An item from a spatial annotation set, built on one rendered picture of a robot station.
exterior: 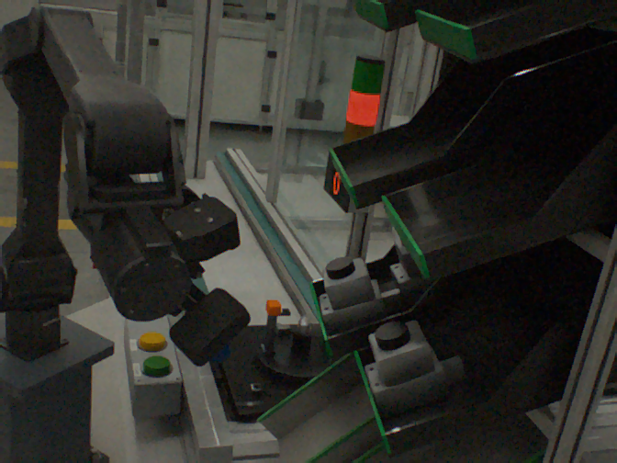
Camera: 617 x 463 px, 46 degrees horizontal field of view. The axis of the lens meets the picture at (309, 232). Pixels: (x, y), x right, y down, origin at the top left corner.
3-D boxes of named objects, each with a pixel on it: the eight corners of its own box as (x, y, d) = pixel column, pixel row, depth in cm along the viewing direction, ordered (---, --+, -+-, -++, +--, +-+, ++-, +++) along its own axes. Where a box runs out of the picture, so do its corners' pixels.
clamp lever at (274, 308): (263, 350, 108) (269, 305, 105) (260, 344, 110) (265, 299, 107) (286, 349, 109) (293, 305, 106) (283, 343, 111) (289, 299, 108)
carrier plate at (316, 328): (237, 426, 98) (239, 413, 97) (207, 336, 119) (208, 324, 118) (397, 414, 106) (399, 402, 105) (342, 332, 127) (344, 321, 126)
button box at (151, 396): (132, 418, 105) (134, 382, 102) (123, 343, 123) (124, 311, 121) (180, 415, 107) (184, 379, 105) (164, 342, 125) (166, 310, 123)
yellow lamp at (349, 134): (347, 153, 119) (352, 125, 117) (337, 145, 123) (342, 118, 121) (375, 155, 120) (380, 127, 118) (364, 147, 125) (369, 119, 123)
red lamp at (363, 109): (352, 124, 117) (356, 95, 115) (342, 117, 121) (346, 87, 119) (380, 126, 118) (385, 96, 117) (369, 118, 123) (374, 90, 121)
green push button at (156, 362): (143, 381, 104) (144, 370, 104) (141, 367, 108) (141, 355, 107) (171, 380, 106) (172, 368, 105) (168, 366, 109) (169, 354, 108)
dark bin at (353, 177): (356, 210, 66) (333, 136, 63) (334, 168, 78) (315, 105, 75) (645, 113, 66) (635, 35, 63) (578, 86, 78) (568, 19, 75)
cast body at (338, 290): (330, 339, 75) (309, 282, 72) (327, 317, 79) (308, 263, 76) (408, 316, 74) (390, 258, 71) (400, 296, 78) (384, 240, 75)
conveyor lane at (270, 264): (232, 479, 101) (239, 421, 98) (164, 242, 175) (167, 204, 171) (414, 461, 110) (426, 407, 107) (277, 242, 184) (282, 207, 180)
